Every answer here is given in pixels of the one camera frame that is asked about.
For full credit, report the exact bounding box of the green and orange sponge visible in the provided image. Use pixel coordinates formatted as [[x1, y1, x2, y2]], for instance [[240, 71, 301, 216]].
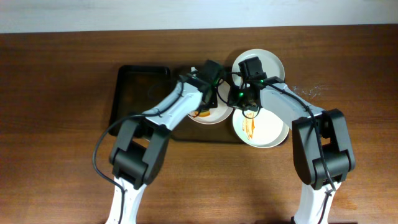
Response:
[[192, 110, 211, 118]]

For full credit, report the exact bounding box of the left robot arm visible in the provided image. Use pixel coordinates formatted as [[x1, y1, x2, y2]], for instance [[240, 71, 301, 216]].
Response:
[[106, 68, 226, 223]]

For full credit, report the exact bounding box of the white plate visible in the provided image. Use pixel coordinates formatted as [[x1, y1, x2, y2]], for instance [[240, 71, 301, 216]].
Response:
[[188, 82, 233, 124], [233, 108, 289, 148], [232, 49, 285, 80]]

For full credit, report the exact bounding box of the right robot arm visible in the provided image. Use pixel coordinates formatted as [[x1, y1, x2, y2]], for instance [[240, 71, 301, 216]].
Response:
[[228, 78, 356, 223]]

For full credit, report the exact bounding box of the black small tray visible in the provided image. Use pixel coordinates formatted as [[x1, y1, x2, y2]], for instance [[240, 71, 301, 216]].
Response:
[[109, 65, 175, 124]]

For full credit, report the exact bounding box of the brown large serving tray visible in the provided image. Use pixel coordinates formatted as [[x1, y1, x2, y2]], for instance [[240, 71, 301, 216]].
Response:
[[165, 63, 290, 144]]

